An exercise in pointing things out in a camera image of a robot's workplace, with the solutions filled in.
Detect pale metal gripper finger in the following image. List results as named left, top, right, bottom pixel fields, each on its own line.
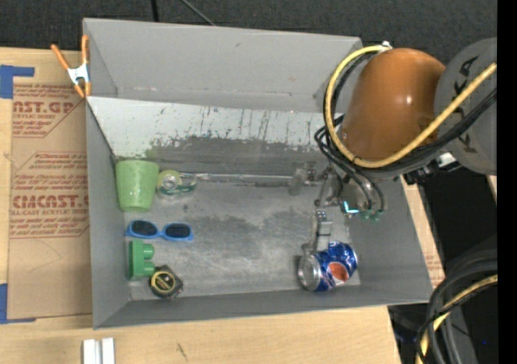
left=288, top=165, right=325, bottom=196
left=301, top=211, right=334, bottom=259

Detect crushed blue soda can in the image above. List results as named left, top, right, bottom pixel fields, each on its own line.
left=296, top=241, right=359, bottom=293

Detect grey metal bin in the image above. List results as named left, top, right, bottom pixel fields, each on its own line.
left=82, top=17, right=435, bottom=330

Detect clear tape roll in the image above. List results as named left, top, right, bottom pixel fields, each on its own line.
left=156, top=169, right=200, bottom=199

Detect blue sunglasses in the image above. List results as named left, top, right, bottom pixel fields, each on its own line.
left=124, top=220, right=195, bottom=243

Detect green plastic cup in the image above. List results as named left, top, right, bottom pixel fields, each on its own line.
left=114, top=159, right=161, bottom=212

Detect black and yellow tape measure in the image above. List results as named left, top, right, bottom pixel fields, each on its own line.
left=149, top=265, right=185, bottom=299

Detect green toy block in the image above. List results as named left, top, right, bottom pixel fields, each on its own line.
left=128, top=238, right=157, bottom=281

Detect brown cardboard board, red print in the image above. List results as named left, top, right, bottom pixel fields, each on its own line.
left=0, top=46, right=95, bottom=325

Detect black cylinder on white bracket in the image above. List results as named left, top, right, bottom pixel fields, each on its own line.
left=401, top=151, right=460, bottom=186

